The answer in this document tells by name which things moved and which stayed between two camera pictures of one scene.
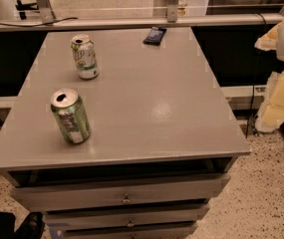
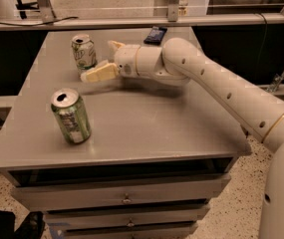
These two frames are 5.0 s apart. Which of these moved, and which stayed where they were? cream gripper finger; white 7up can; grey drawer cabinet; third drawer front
Moved: cream gripper finger
Stayed: grey drawer cabinet; third drawer front; white 7up can
